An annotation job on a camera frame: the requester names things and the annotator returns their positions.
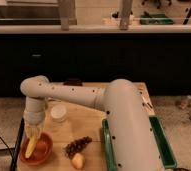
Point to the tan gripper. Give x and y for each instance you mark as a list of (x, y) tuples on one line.
[(33, 130)]

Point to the dark maroon bowl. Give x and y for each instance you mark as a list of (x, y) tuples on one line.
[(73, 82)]

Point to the orange red bowl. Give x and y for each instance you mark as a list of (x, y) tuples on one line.
[(41, 152)]

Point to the wooden post left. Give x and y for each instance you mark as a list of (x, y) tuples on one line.
[(67, 13)]

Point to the yellow lemon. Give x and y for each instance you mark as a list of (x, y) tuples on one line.
[(78, 161)]

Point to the green plastic tray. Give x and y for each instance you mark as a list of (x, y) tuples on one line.
[(166, 153)]

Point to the bunch of red grapes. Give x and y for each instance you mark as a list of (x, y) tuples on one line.
[(77, 146)]

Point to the wooden post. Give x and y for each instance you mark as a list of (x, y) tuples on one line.
[(124, 13), (67, 13)]

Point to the green object in background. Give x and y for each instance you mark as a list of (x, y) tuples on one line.
[(155, 19)]

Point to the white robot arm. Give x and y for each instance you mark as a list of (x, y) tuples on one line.
[(133, 139)]

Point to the white round container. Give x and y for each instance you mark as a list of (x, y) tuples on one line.
[(58, 113)]

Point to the yellow banana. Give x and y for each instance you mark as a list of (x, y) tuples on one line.
[(31, 146)]

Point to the wooden post right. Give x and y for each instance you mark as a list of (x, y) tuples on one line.
[(124, 13)]

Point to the black bar at table edge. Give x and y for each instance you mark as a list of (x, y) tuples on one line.
[(13, 166)]

